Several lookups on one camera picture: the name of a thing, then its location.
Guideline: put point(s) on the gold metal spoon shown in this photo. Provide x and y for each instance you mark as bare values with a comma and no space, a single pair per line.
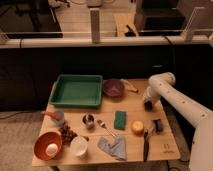
103,125

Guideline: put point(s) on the green plastic tray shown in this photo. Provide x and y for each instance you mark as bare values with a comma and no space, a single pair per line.
79,91

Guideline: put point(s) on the bunch of dark grapes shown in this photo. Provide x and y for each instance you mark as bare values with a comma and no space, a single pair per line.
67,134

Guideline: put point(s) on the orange fruit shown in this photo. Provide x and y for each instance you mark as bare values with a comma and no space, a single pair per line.
137,127

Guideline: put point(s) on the green sponge eraser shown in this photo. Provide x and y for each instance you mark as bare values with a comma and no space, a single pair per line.
120,120

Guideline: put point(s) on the small metal cup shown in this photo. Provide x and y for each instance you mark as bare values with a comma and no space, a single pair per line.
88,120

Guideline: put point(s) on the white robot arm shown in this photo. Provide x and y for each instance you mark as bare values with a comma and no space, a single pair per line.
199,116

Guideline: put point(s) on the white cup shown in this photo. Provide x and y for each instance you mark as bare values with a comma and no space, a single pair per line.
79,147

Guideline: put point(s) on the blue cloth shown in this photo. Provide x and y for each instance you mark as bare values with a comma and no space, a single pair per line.
117,149

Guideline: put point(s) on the white angled bracket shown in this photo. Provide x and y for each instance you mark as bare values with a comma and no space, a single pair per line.
191,28

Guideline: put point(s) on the purple bowl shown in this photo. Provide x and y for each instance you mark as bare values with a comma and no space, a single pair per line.
113,88

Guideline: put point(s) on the orange bowl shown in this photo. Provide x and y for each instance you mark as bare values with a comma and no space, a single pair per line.
43,141

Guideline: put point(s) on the black handled knife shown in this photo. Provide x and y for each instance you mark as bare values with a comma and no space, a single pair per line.
146,146

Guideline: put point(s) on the white egg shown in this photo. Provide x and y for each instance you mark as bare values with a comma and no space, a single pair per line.
51,149

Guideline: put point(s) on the beige object behind bowl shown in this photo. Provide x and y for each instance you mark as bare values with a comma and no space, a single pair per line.
129,86

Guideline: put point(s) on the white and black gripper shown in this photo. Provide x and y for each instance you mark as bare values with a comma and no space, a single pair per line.
150,98

